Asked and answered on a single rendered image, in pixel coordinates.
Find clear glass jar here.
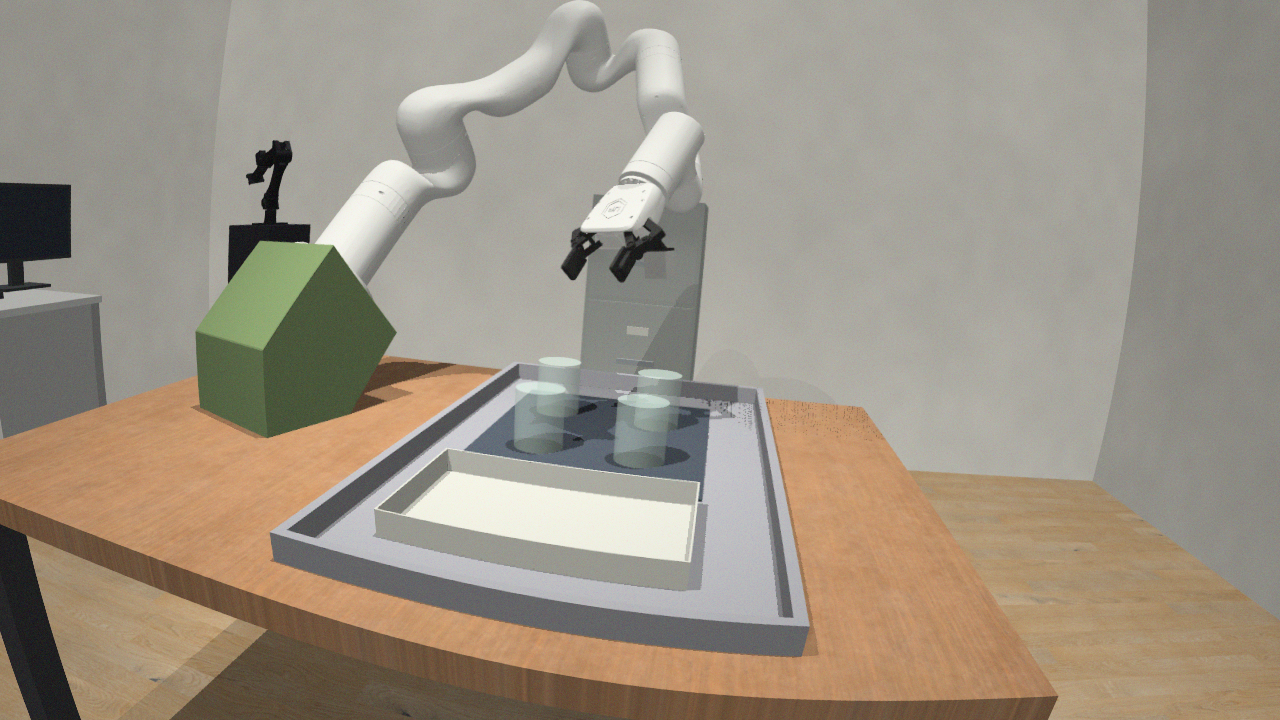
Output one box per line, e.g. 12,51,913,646
515,382,566,454
636,369,682,430
538,357,581,416
613,395,669,469

